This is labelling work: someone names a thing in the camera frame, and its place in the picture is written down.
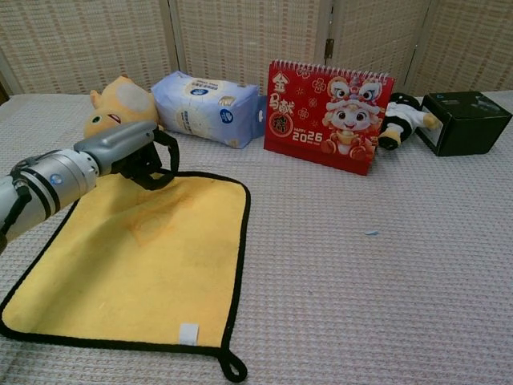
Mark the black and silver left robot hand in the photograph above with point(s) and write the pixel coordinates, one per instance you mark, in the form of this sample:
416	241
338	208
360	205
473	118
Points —
120	144

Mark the yellow cloth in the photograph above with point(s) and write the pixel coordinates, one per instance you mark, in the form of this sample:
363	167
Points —
140	272

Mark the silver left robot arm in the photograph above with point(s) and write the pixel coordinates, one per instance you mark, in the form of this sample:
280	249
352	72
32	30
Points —
52	180

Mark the yellow plush toy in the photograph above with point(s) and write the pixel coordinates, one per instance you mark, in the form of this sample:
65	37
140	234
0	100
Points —
128	100

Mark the blue tissue pack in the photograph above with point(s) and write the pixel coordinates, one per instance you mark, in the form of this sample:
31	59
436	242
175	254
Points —
200	108

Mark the woven beige folding screen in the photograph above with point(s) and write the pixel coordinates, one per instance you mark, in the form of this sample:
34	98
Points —
240	36

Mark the red 2026 desk calendar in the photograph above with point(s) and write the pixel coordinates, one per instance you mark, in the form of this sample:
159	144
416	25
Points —
312	116

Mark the brass screen hinge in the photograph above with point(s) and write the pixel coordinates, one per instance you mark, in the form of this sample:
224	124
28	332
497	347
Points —
329	47

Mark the small blue paper scrap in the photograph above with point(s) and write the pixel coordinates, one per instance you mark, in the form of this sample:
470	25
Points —
370	233

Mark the pale pink waffle tablecloth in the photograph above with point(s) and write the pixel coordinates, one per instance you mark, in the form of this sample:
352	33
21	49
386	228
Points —
360	280

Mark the black and white plush toy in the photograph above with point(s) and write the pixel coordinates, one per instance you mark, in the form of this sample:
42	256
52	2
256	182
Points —
401	120

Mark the black cardboard box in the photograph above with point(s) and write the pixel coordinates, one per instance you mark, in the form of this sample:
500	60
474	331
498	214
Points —
465	124

